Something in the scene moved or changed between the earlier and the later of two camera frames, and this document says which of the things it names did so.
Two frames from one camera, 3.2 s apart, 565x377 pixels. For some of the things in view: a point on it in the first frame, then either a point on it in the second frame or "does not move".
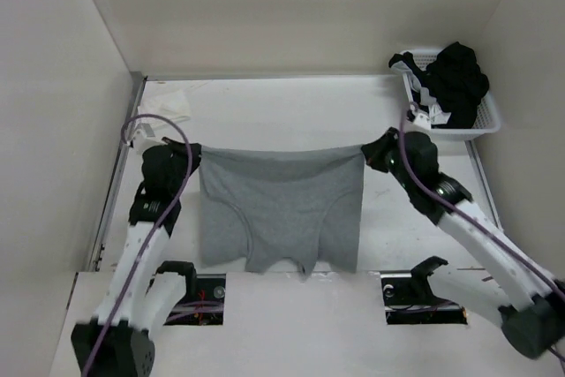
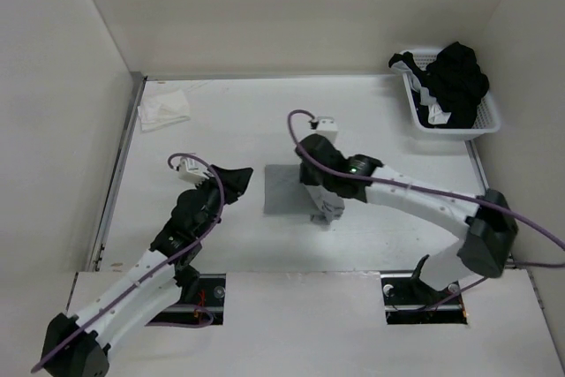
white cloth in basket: x=438 y=115 does not move
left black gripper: x=179 y=148 → x=234 y=182
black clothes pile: x=453 y=78 does not move
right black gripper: x=373 y=151 → x=305 y=177
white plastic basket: x=486 y=119 does not move
